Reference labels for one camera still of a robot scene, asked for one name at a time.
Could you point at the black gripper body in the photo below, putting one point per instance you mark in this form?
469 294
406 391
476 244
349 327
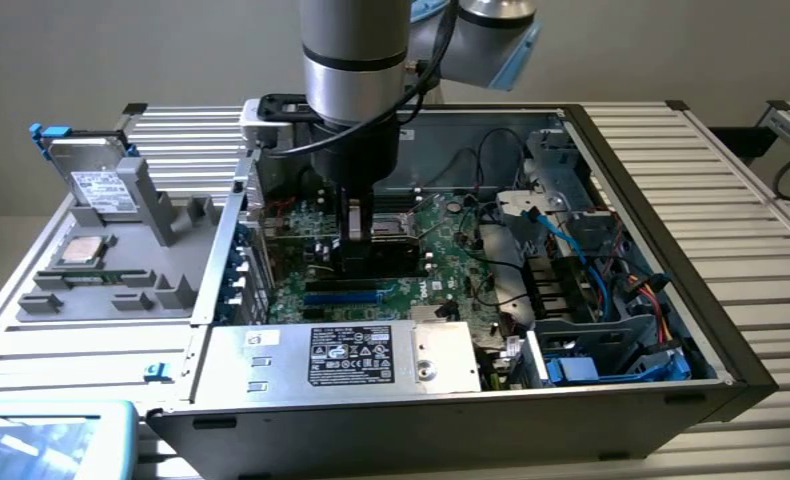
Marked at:
356 150

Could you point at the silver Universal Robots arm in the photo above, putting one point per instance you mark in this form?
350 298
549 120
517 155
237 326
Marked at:
352 50

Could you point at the black expansion slot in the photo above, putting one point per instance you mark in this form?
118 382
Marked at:
342 287

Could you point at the silver CPU socket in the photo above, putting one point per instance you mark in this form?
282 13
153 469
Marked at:
402 225

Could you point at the blue expansion slot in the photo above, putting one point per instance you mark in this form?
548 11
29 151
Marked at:
342 300

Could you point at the black RAM slots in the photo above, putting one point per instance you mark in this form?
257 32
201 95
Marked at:
398 201

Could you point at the green motherboard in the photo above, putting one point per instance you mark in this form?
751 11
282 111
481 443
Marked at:
462 270

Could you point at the silver chipset heatsink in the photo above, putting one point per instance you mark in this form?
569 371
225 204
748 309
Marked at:
430 315

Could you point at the round coin battery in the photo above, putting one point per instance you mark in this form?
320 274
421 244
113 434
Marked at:
454 205

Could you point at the silver power supply unit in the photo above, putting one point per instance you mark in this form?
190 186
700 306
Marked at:
282 365

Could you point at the grey metal drive cage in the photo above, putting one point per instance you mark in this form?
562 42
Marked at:
562 165

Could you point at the grey parts rack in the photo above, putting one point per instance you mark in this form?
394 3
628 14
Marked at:
135 260

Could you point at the black table corner cap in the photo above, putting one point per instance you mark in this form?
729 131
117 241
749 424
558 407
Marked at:
677 105
779 104
135 107

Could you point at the silver hard disk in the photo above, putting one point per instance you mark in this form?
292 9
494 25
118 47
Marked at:
98 190

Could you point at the grey plastic disk bay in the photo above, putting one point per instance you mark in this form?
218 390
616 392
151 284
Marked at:
589 325

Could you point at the silver CPU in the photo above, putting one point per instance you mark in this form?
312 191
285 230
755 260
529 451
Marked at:
87 249

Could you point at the green RAM stick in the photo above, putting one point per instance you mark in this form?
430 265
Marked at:
95 275

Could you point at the blue clamp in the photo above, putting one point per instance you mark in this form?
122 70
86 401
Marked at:
155 372

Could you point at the black open PC case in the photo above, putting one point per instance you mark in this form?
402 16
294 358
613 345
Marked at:
436 440

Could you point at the blue disk caddy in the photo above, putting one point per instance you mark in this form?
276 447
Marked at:
578 372

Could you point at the blue-edged teach pendant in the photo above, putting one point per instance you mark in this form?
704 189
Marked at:
118 440

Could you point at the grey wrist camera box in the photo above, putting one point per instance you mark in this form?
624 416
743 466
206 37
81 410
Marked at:
265 122

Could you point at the blue disk bracket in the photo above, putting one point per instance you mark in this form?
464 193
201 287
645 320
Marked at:
55 131

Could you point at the grey metal base plate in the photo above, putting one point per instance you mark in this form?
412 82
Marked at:
69 350

